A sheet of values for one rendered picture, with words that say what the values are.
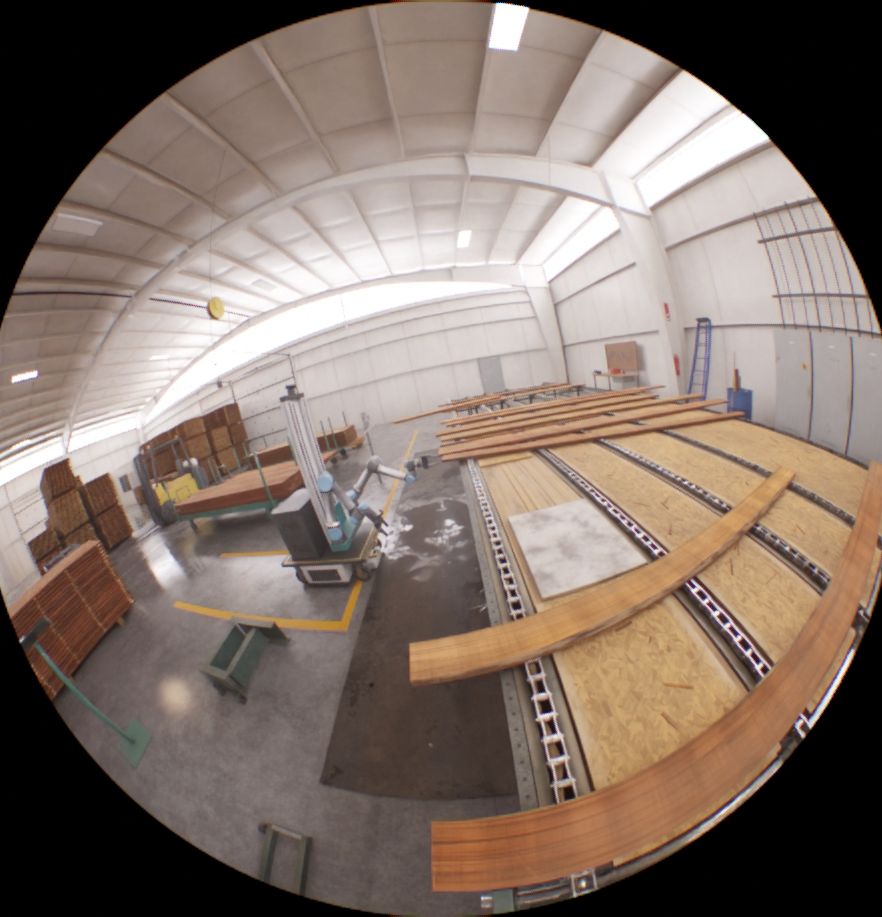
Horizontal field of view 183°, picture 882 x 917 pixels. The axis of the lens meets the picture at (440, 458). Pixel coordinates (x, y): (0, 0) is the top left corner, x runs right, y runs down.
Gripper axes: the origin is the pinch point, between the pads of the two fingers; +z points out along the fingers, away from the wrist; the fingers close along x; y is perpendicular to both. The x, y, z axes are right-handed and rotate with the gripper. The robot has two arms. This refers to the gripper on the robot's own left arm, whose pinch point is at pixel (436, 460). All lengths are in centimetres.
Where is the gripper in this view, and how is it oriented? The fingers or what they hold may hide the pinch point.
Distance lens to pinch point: 258.2
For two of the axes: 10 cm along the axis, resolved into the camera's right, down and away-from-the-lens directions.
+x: 2.0, 9.4, 2.9
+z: 9.7, -1.5, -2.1
